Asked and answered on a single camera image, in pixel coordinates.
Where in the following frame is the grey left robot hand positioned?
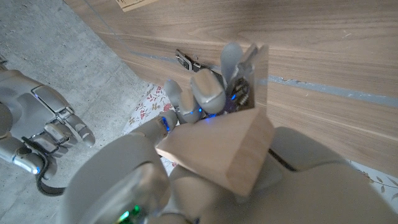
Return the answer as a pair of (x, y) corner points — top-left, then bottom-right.
(57, 42), (398, 224)

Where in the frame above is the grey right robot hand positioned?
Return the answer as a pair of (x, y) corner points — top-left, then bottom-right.
(0, 55), (96, 182)

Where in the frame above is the long wooden stick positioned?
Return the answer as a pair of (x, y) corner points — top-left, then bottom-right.
(155, 43), (276, 197)

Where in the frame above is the floral backdrop cloth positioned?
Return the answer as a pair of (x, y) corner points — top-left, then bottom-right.
(123, 83), (398, 203)

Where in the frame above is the black leather belt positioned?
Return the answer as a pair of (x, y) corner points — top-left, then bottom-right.
(21, 49), (224, 197)

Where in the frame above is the brown cardboard box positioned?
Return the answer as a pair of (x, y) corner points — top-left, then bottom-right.
(115, 0), (159, 12)

